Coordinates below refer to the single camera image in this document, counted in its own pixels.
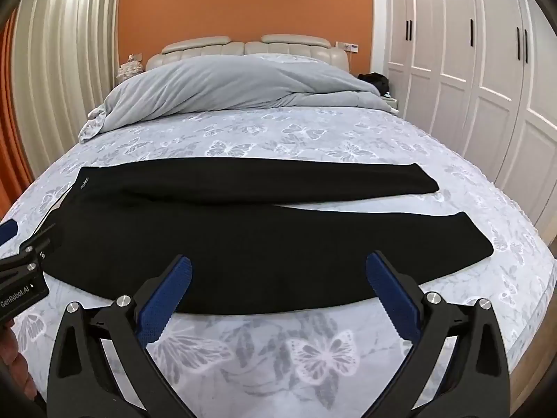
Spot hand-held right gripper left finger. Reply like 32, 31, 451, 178
47, 255, 194, 418

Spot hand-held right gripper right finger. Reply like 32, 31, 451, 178
366, 250, 511, 418

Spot black pants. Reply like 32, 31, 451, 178
32, 157, 495, 317

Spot person's left hand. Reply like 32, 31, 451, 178
0, 326, 39, 401

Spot orange curtain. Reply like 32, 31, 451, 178
0, 21, 34, 212

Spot beige curtain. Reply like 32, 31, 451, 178
12, 0, 123, 177

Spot bed with butterfly sheet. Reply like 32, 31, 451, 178
0, 105, 557, 418

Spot white dried flower bunch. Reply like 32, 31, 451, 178
118, 54, 144, 83

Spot black bag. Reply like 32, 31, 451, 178
358, 72, 391, 95

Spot grey duvet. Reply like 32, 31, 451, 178
78, 53, 399, 144

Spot white wardrobe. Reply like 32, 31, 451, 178
385, 0, 557, 238

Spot cream padded headboard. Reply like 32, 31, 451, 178
146, 33, 351, 73

